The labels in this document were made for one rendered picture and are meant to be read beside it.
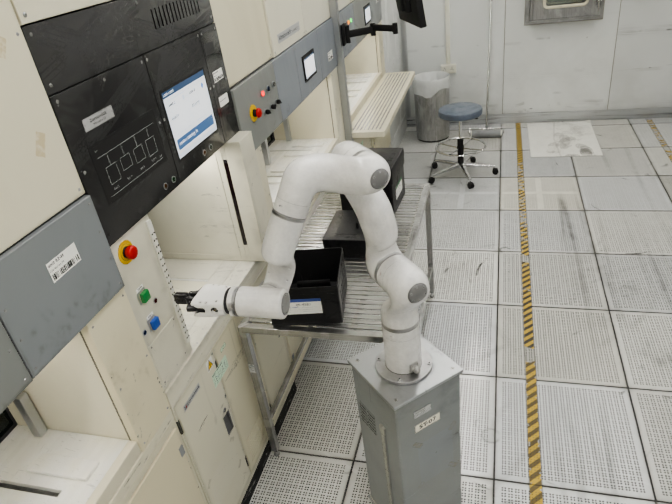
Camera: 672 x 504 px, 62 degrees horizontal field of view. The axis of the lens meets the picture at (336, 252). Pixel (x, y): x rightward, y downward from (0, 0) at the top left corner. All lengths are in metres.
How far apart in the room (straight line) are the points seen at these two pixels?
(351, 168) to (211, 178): 0.99
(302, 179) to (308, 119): 2.26
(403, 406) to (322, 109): 2.22
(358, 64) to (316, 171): 3.68
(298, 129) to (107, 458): 2.46
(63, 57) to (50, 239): 0.43
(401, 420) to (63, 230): 1.13
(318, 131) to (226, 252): 1.45
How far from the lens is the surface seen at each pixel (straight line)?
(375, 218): 1.51
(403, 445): 1.94
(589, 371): 3.08
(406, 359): 1.83
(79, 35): 1.57
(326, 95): 3.54
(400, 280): 1.59
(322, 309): 2.08
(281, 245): 1.42
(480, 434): 2.72
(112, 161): 1.60
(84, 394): 1.75
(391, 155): 2.85
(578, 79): 6.18
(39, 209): 1.41
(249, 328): 2.19
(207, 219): 2.37
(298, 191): 1.38
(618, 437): 2.82
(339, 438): 2.73
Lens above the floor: 2.07
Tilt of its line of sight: 31 degrees down
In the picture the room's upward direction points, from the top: 8 degrees counter-clockwise
